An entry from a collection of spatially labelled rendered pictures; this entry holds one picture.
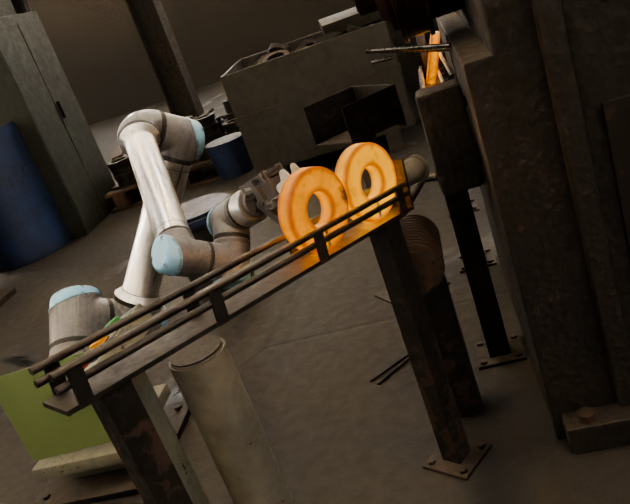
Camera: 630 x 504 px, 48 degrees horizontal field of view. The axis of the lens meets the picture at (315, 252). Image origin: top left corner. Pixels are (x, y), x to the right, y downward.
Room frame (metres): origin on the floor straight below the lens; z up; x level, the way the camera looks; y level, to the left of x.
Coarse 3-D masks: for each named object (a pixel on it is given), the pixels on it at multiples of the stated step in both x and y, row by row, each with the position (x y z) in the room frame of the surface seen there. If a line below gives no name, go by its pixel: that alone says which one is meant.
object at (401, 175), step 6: (396, 162) 1.38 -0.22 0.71; (402, 162) 1.37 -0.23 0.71; (396, 168) 1.38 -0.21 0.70; (402, 168) 1.37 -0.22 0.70; (396, 174) 1.38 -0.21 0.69; (402, 174) 1.37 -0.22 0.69; (402, 180) 1.37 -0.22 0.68; (408, 186) 1.37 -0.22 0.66; (408, 198) 1.37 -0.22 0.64; (396, 204) 1.39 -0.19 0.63; (408, 204) 1.37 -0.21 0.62
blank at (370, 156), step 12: (360, 144) 1.34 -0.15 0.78; (372, 144) 1.35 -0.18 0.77; (348, 156) 1.31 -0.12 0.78; (360, 156) 1.32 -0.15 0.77; (372, 156) 1.35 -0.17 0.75; (384, 156) 1.37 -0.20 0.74; (336, 168) 1.32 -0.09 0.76; (348, 168) 1.30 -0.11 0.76; (360, 168) 1.32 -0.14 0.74; (372, 168) 1.36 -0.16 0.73; (384, 168) 1.36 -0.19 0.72; (348, 180) 1.29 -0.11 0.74; (360, 180) 1.31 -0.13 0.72; (372, 180) 1.37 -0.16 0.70; (384, 180) 1.36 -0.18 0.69; (396, 180) 1.38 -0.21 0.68; (348, 192) 1.28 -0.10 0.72; (360, 192) 1.30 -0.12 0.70; (372, 192) 1.36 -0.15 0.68; (348, 204) 1.29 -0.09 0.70; (372, 216) 1.31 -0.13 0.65; (384, 216) 1.33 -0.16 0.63
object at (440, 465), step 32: (384, 256) 1.33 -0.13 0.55; (416, 288) 1.34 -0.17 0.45; (416, 320) 1.32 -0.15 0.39; (416, 352) 1.33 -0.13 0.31; (128, 384) 0.91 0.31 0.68; (448, 384) 1.34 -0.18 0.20; (128, 416) 0.89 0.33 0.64; (448, 416) 1.32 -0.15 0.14; (128, 448) 0.88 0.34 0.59; (160, 448) 0.91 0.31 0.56; (448, 448) 1.33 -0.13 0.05; (480, 448) 1.34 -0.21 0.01; (160, 480) 0.89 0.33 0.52
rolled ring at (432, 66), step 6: (432, 36) 2.57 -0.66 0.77; (438, 36) 2.57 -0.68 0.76; (432, 42) 2.55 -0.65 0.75; (438, 42) 2.55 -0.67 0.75; (432, 54) 2.53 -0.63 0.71; (438, 54) 2.53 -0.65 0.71; (432, 60) 2.53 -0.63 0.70; (432, 66) 2.54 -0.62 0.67; (432, 72) 2.54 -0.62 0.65; (426, 78) 2.65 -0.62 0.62; (432, 78) 2.56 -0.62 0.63
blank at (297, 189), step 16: (304, 176) 1.22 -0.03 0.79; (320, 176) 1.25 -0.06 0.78; (336, 176) 1.27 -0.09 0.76; (288, 192) 1.20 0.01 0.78; (304, 192) 1.21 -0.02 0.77; (320, 192) 1.25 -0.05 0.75; (336, 192) 1.26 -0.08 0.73; (288, 208) 1.18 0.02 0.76; (304, 208) 1.20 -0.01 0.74; (336, 208) 1.25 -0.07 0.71; (288, 224) 1.18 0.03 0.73; (304, 224) 1.20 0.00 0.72; (320, 224) 1.24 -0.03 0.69; (288, 240) 1.20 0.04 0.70; (336, 240) 1.24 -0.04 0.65
